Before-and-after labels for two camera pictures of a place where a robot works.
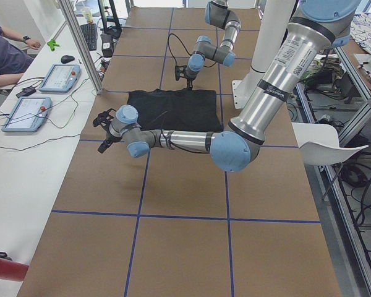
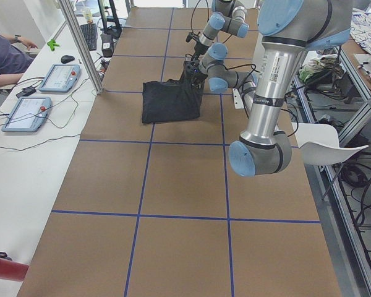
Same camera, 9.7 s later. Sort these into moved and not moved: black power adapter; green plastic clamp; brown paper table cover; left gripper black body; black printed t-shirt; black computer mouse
Moved: black printed t-shirt; left gripper black body
Not moved: black computer mouse; green plastic clamp; black power adapter; brown paper table cover
